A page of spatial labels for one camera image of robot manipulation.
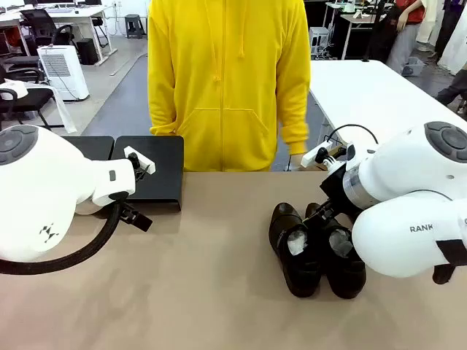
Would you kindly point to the grey step stool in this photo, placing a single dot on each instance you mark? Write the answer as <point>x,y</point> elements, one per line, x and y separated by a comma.
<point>133,25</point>

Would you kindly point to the white computer case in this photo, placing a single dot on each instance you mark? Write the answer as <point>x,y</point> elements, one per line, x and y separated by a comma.
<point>317,40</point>

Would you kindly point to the person torso yellow hoodie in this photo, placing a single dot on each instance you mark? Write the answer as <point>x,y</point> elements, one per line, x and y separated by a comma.
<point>226,73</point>

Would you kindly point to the white office desk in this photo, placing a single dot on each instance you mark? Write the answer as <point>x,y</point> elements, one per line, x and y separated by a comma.
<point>84,12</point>

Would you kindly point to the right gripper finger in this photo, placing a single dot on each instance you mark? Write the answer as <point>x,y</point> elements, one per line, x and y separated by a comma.
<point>327,208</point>
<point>315,217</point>

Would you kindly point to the white rectangular table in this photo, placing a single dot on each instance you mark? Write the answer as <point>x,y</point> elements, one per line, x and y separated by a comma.
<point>365,95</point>

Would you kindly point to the person's left forearm yellow sleeve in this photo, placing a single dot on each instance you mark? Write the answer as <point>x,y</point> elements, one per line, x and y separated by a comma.
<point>295,116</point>

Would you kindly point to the white paper shoe stuffing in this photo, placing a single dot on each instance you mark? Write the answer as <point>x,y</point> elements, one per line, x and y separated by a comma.
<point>297,244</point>
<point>339,242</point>

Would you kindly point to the black office chair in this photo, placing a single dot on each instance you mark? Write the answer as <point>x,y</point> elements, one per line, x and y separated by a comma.
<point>40,25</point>
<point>33,100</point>

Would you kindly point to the black computer tower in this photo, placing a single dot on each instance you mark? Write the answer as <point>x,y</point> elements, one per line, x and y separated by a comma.
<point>87,51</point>

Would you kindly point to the seated person dark trousers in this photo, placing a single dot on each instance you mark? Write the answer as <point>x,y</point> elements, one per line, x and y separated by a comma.
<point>456,87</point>

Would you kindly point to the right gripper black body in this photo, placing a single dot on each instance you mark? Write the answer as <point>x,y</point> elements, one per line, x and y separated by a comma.
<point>333,186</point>

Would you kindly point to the person in dark clothes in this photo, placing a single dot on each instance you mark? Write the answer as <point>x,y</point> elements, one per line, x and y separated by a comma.
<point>452,36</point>

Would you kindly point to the brown top metal desk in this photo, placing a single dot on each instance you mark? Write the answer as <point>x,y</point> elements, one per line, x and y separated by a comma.
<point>365,18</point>

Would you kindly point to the grey plastic bin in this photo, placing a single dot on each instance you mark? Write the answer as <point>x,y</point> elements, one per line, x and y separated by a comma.
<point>414,67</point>

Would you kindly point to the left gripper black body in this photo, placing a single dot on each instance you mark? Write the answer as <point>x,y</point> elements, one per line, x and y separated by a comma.
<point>128,209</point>

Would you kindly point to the black leather shoe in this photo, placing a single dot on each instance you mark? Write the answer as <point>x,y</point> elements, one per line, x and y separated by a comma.
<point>346,280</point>
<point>303,277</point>

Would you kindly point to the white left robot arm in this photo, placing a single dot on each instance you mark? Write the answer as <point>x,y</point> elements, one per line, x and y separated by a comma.
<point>36,200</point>

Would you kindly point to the white cloth bundle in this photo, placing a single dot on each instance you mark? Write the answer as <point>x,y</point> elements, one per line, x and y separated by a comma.
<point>14,89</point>

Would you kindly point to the person's right forearm yellow sleeve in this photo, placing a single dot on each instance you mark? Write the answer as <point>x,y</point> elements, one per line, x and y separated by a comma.
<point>162,109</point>

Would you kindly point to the white air purifier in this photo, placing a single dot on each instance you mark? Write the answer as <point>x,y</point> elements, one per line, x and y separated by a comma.
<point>69,80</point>

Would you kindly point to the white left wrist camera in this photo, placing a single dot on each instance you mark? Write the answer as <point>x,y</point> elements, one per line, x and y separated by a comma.
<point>149,166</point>

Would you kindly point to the person red shirt grey trousers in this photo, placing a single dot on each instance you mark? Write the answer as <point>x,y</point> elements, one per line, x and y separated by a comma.
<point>405,43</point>

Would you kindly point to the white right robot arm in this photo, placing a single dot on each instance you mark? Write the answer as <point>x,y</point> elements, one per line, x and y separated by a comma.
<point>401,237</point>

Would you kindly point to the white hanging cloth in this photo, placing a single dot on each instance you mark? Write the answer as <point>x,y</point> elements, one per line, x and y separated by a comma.
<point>63,113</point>

